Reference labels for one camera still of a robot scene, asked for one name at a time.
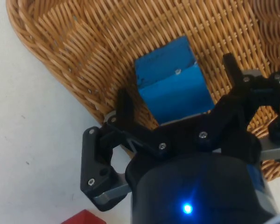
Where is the wicker basket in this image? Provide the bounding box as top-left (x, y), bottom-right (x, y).
top-left (6, 0), bottom-right (280, 183)

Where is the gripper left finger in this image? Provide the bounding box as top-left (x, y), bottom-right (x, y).
top-left (80, 88), bottom-right (174, 212)

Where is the red block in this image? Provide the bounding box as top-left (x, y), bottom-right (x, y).
top-left (60, 209), bottom-right (107, 224)

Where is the blue cube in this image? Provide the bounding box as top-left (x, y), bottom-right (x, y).
top-left (134, 36), bottom-right (216, 126)

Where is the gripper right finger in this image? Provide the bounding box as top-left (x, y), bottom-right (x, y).
top-left (193, 53), bottom-right (280, 164)

